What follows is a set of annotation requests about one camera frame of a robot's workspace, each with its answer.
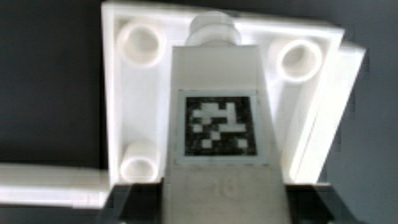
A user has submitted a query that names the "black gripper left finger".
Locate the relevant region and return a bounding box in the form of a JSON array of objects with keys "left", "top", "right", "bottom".
[{"left": 102, "top": 183, "right": 162, "bottom": 224}]

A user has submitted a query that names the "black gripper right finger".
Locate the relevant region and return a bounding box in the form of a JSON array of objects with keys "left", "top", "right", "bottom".
[{"left": 287, "top": 184, "right": 351, "bottom": 224}]

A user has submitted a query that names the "white table leg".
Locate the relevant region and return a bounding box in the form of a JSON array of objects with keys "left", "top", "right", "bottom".
[{"left": 164, "top": 11, "right": 292, "bottom": 224}]

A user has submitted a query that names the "white square tabletop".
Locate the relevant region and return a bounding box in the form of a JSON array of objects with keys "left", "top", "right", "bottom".
[{"left": 102, "top": 0, "right": 367, "bottom": 184}]

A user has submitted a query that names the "white U-shaped obstacle fence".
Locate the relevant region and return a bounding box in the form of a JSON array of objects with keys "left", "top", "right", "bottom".
[{"left": 0, "top": 164, "right": 113, "bottom": 209}]

